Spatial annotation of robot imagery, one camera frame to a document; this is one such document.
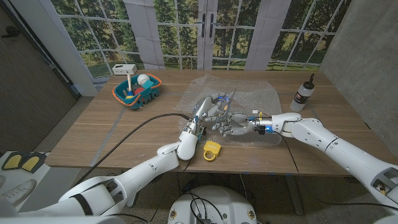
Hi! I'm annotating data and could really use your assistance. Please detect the black torso cables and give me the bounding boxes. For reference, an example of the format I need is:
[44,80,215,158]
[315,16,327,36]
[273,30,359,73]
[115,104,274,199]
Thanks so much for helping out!
[183,191,224,220]

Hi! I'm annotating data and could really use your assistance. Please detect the grey table leg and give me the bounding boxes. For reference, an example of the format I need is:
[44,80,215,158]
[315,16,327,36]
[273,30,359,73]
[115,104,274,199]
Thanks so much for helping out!
[284,175,305,216]

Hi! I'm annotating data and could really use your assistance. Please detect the wooden handled toy mallet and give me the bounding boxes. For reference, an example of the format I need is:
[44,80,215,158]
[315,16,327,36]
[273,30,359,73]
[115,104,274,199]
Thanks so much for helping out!
[126,73,134,100]

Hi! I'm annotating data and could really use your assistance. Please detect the orange grey handled scissors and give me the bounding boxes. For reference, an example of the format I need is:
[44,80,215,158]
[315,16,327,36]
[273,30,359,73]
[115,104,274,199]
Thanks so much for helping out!
[217,88,238,124]

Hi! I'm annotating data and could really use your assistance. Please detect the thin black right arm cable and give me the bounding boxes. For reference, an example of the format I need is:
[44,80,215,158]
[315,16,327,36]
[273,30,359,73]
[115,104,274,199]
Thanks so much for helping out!
[273,130,398,207]

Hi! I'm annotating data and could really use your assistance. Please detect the teal basket orange rim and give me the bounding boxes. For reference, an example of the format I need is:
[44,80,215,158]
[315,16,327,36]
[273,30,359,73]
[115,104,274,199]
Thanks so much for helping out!
[112,73,162,110]

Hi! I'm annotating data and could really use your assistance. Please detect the black slipper yellow insole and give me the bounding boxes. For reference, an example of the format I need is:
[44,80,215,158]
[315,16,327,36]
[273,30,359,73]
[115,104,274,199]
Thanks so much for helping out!
[20,152,47,174]
[1,151,25,171]

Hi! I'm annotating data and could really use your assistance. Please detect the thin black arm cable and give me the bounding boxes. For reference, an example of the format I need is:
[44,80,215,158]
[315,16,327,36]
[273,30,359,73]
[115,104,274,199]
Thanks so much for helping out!
[273,130,398,207]
[108,157,195,223]

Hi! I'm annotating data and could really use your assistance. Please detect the white sneaker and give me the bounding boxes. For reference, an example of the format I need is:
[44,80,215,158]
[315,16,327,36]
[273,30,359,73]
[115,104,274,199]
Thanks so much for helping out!
[0,179,37,208]

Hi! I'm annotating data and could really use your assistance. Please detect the printed forest window backdrop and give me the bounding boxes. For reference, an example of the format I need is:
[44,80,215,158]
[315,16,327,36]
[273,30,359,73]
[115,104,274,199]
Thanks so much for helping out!
[49,0,354,78]

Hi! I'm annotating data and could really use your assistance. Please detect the white power box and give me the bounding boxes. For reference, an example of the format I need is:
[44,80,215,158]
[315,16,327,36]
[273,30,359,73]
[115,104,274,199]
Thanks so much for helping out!
[111,63,138,76]

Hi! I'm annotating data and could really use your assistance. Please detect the clear dispenser bottle black cap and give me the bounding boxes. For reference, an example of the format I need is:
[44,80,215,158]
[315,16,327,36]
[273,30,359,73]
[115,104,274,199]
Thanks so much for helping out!
[290,73,315,113]

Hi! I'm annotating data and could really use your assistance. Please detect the grey tape strip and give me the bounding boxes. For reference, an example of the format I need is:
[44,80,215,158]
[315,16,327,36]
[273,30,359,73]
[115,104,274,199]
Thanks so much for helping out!
[89,114,123,167]

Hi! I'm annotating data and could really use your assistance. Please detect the white baseball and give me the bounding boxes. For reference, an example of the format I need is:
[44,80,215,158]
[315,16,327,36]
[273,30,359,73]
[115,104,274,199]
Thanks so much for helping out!
[137,73,151,86]

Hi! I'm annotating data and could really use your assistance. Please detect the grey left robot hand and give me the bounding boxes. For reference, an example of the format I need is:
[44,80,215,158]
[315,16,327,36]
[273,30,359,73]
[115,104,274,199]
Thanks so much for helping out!
[185,92,233,138]

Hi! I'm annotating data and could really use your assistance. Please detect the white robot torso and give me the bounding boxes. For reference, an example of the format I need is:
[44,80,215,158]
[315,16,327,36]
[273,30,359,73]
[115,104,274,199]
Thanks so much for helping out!
[167,185,258,224]

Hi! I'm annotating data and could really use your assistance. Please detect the yellow padlock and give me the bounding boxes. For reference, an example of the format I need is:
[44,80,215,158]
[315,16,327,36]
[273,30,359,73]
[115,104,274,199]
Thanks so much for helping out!
[203,140,222,162]

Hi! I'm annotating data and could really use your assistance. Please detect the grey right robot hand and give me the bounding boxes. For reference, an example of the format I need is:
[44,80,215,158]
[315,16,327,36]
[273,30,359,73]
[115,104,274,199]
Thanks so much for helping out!
[211,111,261,138]

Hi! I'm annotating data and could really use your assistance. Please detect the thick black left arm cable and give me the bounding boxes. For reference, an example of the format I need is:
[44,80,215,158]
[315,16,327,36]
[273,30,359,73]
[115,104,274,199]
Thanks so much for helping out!
[74,113,191,184]

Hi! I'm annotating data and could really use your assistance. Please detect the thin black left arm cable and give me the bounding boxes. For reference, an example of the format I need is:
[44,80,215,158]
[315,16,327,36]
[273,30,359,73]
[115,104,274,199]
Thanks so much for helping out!
[108,157,195,223]

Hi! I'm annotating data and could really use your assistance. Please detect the clear bubble wrap sheet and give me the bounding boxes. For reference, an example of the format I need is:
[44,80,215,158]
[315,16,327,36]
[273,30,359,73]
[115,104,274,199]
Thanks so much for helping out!
[175,73,283,147]

